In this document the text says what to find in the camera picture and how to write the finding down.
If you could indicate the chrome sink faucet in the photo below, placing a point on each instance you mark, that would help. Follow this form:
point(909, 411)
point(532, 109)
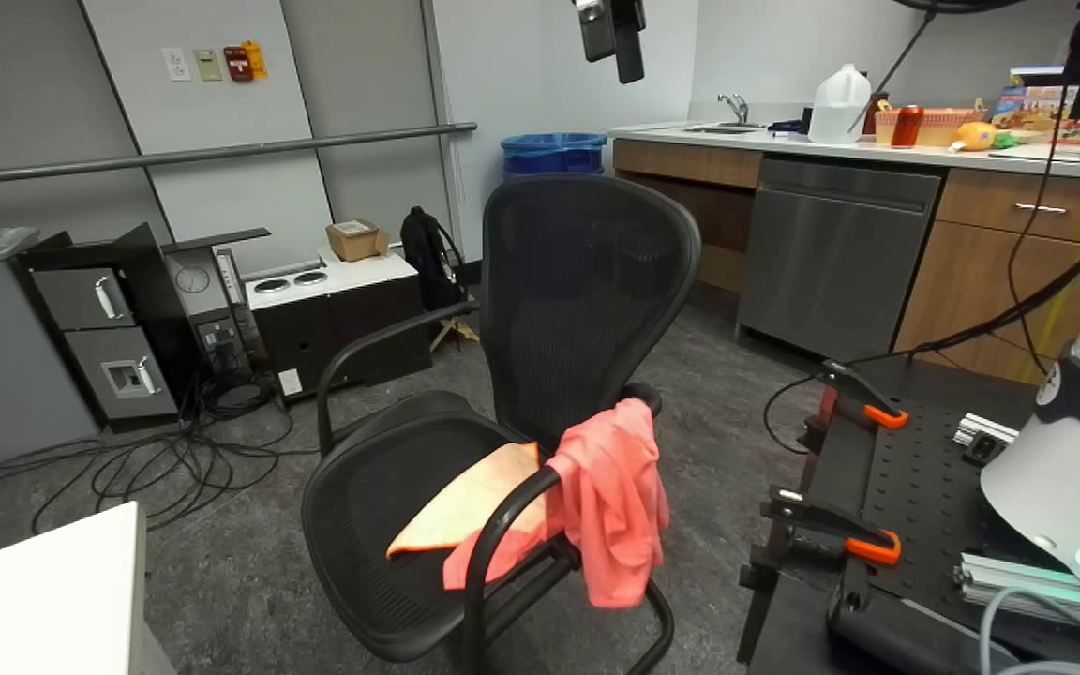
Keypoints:
point(737, 106)

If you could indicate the stainless steel dishwasher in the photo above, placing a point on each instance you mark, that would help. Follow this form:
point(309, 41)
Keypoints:
point(832, 256)

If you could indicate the black backpack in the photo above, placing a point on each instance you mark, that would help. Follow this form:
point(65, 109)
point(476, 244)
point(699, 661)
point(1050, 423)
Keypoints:
point(429, 256)

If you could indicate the red bottle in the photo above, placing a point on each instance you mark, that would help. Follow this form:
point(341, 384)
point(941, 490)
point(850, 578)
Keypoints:
point(909, 124)

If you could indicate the white floor power outlet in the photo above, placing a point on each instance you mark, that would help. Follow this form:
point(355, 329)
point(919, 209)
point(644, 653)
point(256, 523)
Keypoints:
point(289, 384)

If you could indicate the white wrist camera block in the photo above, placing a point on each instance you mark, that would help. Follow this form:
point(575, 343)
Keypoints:
point(594, 30)

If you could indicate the white plastic jug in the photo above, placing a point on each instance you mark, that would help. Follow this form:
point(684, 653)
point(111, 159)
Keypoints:
point(840, 106)

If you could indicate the white kitchen countertop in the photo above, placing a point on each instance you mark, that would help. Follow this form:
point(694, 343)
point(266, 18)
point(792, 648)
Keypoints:
point(815, 146)

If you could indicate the wooden kitchen cabinet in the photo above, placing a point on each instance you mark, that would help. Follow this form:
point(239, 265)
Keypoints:
point(1002, 274)

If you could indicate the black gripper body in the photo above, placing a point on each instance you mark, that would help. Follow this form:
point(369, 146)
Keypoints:
point(630, 18)

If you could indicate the long aluminium extrusion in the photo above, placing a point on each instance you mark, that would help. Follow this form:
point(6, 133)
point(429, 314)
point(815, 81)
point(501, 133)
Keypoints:
point(1015, 578)

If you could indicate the blue recycling bin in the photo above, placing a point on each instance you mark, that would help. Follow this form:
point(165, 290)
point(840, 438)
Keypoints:
point(554, 154)

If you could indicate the white table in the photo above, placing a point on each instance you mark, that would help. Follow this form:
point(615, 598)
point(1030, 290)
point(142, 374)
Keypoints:
point(37, 600)

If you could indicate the coral pink shirt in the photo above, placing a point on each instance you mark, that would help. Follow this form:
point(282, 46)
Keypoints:
point(615, 500)

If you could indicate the black perforated robot table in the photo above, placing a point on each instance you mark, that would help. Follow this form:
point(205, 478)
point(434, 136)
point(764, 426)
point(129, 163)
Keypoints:
point(929, 490)

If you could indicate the orange fruit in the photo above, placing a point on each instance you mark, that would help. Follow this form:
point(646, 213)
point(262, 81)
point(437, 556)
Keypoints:
point(971, 136)

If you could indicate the wooden crate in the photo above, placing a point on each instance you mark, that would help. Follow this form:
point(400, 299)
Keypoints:
point(945, 124)

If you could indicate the small cardboard box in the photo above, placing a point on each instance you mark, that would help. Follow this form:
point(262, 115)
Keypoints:
point(356, 239)

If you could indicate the white light switch plate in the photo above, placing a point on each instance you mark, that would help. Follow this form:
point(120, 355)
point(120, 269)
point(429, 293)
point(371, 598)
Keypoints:
point(176, 65)

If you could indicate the short aluminium extrusion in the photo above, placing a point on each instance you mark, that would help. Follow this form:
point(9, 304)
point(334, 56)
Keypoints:
point(985, 438)

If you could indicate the red fire alarm pull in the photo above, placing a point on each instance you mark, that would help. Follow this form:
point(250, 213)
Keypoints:
point(244, 61)

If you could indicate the grey wall rail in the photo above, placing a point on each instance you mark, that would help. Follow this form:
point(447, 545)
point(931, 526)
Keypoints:
point(189, 154)

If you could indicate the cream wall plate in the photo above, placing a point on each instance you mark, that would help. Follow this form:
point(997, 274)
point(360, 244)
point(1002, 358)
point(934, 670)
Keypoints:
point(206, 65)

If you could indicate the black mesh office chair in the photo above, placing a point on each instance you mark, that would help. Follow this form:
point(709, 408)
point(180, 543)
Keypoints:
point(565, 286)

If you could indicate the white topped low bench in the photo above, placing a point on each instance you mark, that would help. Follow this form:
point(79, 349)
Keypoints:
point(326, 281)

